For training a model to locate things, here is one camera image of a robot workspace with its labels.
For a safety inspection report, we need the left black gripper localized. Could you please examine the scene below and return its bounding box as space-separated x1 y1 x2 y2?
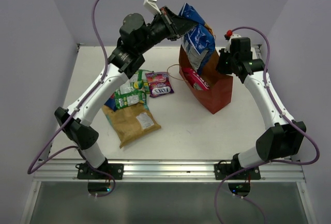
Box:
136 5 198 54

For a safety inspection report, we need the large blue chip bag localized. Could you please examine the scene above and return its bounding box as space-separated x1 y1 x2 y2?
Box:
179 3 215 75

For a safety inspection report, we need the red paper bag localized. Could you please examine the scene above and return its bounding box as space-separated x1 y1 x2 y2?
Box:
177 47 233 114

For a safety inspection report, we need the pink snack bag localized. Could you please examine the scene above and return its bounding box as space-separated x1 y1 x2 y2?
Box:
182 68 209 91

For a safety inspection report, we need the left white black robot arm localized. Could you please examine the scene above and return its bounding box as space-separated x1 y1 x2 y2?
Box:
55 7 198 179

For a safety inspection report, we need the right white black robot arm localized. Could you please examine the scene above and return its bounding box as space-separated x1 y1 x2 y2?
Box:
216 34 306 179

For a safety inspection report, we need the purple Fox's candy bag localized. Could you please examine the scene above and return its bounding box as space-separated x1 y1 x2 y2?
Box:
145 72 174 98

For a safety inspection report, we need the green Fox's candy bag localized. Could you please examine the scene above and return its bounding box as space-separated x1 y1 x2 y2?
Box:
114 83 147 109

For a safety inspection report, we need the small blue snack bag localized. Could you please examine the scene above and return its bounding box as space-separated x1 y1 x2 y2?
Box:
104 94 117 112

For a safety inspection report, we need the brown kraft snack bag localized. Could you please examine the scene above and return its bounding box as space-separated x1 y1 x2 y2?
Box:
101 103 161 148

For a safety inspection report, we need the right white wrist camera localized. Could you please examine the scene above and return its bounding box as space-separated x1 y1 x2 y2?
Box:
224 30 241 53

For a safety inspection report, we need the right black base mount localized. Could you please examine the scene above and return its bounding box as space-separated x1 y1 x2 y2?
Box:
214 160 261 197

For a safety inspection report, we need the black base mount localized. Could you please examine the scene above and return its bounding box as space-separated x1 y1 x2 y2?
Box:
214 160 261 197
75 163 124 197

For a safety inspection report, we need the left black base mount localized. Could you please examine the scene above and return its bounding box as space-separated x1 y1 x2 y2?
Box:
75 163 124 197

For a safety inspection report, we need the aluminium rail frame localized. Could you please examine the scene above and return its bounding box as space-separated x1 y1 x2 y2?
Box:
21 159 318 223

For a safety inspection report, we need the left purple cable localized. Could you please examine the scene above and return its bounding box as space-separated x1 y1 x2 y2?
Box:
27 0 145 198

